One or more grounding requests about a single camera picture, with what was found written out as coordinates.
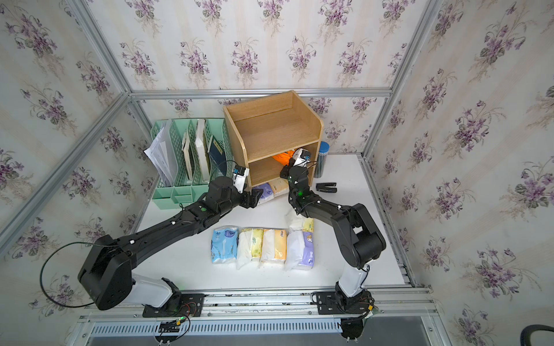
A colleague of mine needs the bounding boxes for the orange tissue pack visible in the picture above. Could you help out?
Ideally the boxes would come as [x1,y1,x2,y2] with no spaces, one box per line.
[272,150,295,166]

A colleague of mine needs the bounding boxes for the yellow-green tissue pack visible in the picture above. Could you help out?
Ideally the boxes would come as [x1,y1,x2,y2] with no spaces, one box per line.
[236,228,264,270]

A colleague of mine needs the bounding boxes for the blue tissue pack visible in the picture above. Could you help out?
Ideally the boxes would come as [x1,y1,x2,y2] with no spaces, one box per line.
[211,226,239,264]

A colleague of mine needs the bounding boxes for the orange-yellow tissue pack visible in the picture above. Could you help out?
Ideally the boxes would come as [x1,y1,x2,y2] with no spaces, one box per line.
[261,229,287,264]

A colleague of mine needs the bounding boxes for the white purple tissue pack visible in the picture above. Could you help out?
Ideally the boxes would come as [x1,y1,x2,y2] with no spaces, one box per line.
[285,231,315,270]

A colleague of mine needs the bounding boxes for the pale yellow tissue pack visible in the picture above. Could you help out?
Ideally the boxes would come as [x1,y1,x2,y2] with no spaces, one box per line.
[268,178,289,197]

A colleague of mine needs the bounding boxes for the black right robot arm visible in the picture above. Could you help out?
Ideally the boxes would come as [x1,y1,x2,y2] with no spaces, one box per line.
[280,164,387,298]

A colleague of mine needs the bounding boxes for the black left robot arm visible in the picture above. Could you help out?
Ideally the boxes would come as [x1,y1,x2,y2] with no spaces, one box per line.
[78,177,263,311]

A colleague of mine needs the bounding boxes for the wooden three-tier shelf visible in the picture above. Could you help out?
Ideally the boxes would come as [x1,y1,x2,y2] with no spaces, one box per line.
[223,90,324,187]

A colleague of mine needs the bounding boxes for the black stapler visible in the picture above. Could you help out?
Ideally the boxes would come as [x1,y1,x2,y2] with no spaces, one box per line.
[316,183,338,193]

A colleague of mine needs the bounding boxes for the blue-lidded cylindrical container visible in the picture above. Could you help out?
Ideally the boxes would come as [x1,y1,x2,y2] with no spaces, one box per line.
[314,141,330,178]

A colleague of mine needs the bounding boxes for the dark blue booklet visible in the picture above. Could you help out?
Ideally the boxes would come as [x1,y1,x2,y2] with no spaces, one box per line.
[208,136,227,177]

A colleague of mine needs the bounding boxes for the green plastic file organizer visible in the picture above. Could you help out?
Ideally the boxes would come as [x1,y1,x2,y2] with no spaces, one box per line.
[150,118,235,210]

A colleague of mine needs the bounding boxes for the white paper sheets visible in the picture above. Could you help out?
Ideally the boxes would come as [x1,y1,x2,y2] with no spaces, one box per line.
[144,121,178,187]

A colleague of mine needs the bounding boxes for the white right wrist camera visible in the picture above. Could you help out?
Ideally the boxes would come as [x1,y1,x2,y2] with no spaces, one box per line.
[292,148,312,167]

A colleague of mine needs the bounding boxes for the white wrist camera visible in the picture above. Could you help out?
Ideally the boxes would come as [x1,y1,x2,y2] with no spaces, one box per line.
[232,164,250,193]
[292,148,312,167]

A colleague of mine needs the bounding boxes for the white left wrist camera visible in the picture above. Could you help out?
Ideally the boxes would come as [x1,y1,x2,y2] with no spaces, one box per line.
[232,164,250,193]

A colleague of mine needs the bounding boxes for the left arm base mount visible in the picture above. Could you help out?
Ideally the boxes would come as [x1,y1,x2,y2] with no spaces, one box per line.
[142,278,206,318]

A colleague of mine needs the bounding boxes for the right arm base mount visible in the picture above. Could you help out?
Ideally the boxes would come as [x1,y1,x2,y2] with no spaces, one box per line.
[311,290,375,316]

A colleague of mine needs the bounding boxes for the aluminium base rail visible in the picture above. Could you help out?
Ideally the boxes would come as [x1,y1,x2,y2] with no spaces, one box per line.
[68,287,451,345]

